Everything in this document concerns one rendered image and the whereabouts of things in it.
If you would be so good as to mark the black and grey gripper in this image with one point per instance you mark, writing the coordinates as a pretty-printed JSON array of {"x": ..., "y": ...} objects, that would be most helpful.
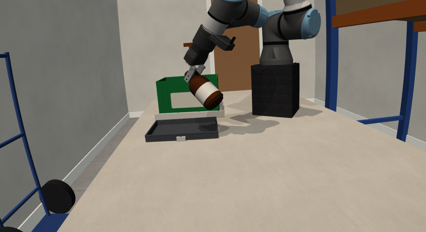
[{"x": 207, "y": 37}]

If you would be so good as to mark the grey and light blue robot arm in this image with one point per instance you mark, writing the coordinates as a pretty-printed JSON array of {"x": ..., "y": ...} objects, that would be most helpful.
[{"x": 297, "y": 20}]

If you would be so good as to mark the green plastic crate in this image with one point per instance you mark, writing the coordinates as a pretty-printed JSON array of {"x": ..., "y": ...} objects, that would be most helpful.
[{"x": 174, "y": 95}]

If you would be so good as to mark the brown bottle with white label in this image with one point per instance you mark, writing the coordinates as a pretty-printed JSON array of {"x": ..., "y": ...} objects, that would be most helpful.
[{"x": 205, "y": 92}]

